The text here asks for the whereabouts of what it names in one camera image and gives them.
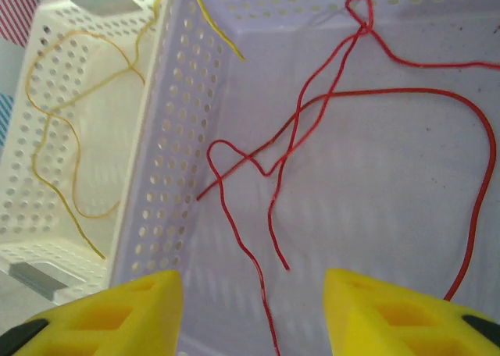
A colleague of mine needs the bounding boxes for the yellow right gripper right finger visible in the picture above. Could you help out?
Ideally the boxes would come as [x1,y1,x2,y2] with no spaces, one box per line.
[324,268,500,356]

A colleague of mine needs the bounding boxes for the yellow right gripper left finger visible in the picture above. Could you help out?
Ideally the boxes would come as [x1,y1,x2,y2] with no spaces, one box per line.
[0,269,184,356]

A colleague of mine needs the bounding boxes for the thin yellow wire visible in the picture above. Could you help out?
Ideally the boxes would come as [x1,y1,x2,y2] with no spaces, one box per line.
[25,28,146,219]
[31,0,246,260]

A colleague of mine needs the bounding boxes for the thin red wire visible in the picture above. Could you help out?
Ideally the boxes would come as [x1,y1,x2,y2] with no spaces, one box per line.
[267,0,500,271]
[196,88,498,301]
[205,20,370,356]

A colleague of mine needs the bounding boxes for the purple perforated plastic basket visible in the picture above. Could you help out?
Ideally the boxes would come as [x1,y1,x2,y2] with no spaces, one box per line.
[111,0,500,356]

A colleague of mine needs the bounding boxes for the white perforated plastic basket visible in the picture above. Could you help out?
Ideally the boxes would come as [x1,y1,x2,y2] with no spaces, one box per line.
[0,0,179,306]

